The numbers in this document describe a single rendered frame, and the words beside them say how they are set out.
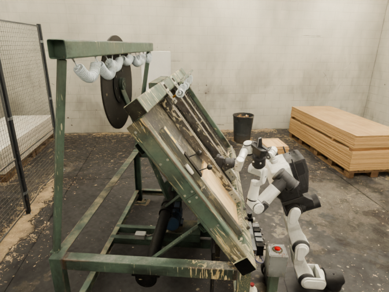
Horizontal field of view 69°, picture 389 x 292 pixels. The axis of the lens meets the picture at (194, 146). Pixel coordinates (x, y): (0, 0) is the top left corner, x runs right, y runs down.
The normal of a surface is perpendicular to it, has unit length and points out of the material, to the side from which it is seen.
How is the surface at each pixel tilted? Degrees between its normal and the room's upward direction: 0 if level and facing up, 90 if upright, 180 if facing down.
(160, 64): 90
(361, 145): 90
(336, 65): 90
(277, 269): 90
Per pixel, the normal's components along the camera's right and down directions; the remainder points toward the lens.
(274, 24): 0.12, 0.33
